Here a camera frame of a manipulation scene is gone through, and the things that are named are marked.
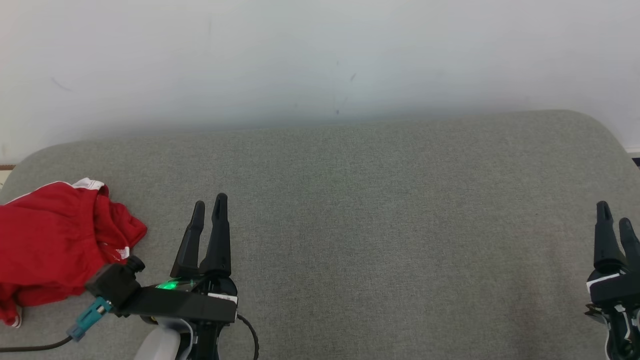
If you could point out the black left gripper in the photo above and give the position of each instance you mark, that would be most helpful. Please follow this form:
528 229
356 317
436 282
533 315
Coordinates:
200 305

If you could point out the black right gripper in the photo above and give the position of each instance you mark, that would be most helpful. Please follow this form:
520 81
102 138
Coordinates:
620 300

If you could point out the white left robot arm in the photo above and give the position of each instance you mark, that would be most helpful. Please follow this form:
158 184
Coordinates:
160 345

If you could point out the red basketball jersey number 23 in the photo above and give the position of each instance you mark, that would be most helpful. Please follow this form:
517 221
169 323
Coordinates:
60 230

